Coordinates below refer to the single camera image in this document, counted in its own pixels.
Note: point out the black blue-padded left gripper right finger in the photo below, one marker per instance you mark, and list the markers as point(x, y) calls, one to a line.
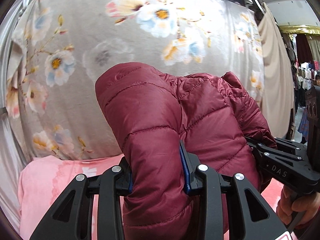
point(233, 197)

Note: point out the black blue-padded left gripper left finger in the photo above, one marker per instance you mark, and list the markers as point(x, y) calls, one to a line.
point(87, 201)

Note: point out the maroon quilted puffer jacket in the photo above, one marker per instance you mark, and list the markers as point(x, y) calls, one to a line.
point(151, 113)

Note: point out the person's right hand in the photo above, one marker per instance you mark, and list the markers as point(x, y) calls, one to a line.
point(308, 204)

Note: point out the pink fleece blanket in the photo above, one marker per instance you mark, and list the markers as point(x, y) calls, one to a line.
point(44, 179)

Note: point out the beige hanging curtain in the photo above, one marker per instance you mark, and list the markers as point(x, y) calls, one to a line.
point(278, 95)

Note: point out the silver satin curtain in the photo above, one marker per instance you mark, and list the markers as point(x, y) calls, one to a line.
point(12, 158)

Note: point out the grey floral bedding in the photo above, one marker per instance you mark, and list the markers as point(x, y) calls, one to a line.
point(61, 47)

